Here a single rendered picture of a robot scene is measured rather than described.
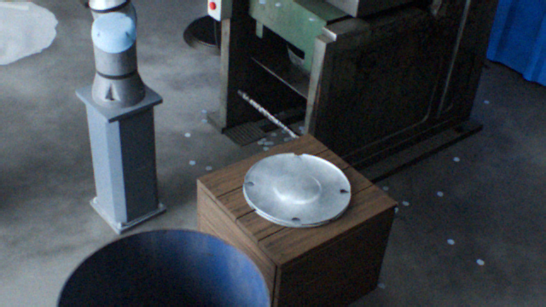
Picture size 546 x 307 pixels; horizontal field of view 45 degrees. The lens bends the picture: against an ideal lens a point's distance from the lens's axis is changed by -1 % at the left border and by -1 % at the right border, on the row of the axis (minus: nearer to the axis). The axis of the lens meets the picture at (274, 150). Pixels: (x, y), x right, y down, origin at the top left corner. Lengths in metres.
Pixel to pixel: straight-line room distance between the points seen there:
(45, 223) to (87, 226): 0.13
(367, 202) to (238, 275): 0.47
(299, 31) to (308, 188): 0.57
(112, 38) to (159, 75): 1.12
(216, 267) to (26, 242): 0.83
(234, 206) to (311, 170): 0.26
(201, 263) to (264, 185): 0.35
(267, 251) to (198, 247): 0.20
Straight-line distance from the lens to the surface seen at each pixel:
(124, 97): 1.92
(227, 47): 2.39
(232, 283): 1.54
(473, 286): 2.17
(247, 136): 2.30
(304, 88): 2.31
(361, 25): 2.02
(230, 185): 1.81
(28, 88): 2.92
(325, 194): 1.79
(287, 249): 1.65
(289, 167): 1.86
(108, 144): 1.99
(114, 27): 1.86
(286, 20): 2.17
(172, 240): 1.52
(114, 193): 2.10
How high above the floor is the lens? 1.53
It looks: 38 degrees down
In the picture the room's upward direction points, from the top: 5 degrees clockwise
